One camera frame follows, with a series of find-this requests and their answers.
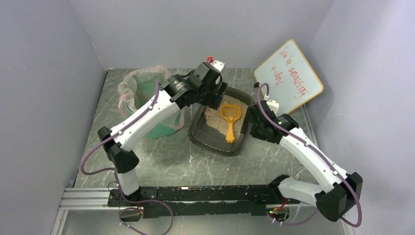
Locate yellow litter scoop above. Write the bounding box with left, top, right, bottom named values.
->
left=220, top=104, right=242, bottom=143

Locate dark grey litter tray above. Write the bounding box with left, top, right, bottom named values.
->
left=188, top=106, right=251, bottom=157

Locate green trash bin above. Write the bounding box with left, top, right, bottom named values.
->
left=119, top=80, right=183, bottom=142

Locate clear plastic bin liner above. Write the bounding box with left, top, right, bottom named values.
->
left=117, top=65, right=184, bottom=138

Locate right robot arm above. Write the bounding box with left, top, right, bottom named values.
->
left=245, top=100, right=363, bottom=222

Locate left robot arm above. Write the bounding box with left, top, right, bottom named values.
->
left=98, top=60, right=228, bottom=201

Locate beige cat litter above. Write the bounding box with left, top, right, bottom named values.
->
left=204, top=95, right=248, bottom=141

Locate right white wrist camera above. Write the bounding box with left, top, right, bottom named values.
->
left=263, top=95, right=279, bottom=115

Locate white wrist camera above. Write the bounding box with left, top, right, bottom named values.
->
left=207, top=56, right=225, bottom=72
left=263, top=95, right=279, bottom=115

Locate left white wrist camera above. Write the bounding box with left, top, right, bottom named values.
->
left=207, top=56, right=225, bottom=72

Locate small whiteboard wooden frame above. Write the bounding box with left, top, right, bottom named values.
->
left=254, top=39, right=324, bottom=116

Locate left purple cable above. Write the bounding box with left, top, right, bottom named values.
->
left=79, top=79, right=161, bottom=176

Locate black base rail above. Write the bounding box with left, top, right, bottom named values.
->
left=107, top=185, right=299, bottom=218

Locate aluminium frame rail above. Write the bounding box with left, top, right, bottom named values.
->
left=51, top=188, right=110, bottom=235

